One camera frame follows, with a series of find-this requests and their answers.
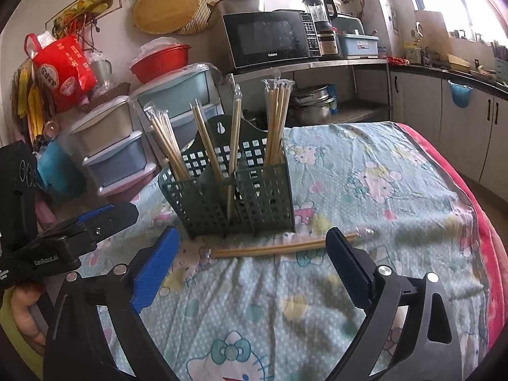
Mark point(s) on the group of bamboo chopsticks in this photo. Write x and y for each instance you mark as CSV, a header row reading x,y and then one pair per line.
x,y
274,127

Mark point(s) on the pale cutting board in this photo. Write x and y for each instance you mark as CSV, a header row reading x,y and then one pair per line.
x,y
430,27

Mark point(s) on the person's left hand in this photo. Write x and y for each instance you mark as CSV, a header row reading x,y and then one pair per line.
x,y
26,313

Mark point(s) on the grey cooker pot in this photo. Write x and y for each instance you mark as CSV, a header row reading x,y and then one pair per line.
x,y
242,4

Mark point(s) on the white kitchen cabinets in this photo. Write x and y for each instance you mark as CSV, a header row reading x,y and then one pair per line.
x,y
420,107

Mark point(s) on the black blender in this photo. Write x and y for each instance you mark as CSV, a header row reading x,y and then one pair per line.
x,y
317,12

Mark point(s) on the round bamboo board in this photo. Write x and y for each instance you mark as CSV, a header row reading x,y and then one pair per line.
x,y
164,8

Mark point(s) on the single sleeved chopstick pair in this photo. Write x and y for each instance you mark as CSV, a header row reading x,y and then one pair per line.
x,y
270,249

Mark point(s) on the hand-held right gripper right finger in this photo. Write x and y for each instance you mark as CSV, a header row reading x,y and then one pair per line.
x,y
349,270

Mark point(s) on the white plastic bags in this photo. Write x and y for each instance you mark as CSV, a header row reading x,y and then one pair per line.
x,y
158,45

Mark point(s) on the grey countertop appliance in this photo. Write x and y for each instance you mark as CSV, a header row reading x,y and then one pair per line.
x,y
349,22

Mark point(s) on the blue canister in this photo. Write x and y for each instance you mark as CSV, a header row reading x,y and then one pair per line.
x,y
331,99

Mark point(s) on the fruit wall poster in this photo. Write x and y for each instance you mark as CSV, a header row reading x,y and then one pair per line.
x,y
87,6

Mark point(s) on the person's left forearm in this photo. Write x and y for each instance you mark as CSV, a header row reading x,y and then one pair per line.
x,y
10,349

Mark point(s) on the blue plastic bag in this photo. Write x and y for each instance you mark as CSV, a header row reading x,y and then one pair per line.
x,y
59,166

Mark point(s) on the red blanket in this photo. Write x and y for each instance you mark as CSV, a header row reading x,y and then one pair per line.
x,y
488,254

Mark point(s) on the blue hanging bin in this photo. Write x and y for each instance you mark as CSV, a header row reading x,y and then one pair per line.
x,y
460,95

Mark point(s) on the stacked steel pots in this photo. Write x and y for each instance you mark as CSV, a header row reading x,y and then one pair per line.
x,y
311,107

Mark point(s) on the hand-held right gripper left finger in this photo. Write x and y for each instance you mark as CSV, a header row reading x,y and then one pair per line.
x,y
154,270

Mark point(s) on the yellow hanging bags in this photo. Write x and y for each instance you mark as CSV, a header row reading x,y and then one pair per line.
x,y
33,103

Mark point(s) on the black microwave oven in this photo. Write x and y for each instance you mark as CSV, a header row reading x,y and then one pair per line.
x,y
270,35

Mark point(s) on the green plastic utensil basket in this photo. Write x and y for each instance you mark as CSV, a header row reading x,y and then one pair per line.
x,y
258,202

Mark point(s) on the red cloth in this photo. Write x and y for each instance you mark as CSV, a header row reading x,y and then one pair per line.
x,y
397,61

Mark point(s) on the light blue lidded box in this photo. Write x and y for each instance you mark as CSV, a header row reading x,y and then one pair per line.
x,y
357,45

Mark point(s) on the beige-topped plastic drawer tower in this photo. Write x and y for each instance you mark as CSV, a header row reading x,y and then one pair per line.
x,y
103,127

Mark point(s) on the red shopping bag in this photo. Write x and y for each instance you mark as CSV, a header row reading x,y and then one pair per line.
x,y
59,75

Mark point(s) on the yellow bottle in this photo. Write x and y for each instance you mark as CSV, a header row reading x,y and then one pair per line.
x,y
412,52

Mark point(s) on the steel shelf rack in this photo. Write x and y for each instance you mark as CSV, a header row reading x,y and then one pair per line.
x,y
341,63

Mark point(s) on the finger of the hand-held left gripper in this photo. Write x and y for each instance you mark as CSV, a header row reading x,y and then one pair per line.
x,y
93,214
117,220

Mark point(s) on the plastic-covered metal cup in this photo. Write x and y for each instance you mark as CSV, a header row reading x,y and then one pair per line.
x,y
101,73

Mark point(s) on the round woven mat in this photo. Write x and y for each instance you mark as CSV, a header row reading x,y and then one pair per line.
x,y
208,8

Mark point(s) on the red plastic basin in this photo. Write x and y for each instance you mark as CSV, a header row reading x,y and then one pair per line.
x,y
158,65

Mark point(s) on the cartoon printed blue tablecloth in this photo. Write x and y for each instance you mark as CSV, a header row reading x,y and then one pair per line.
x,y
357,190

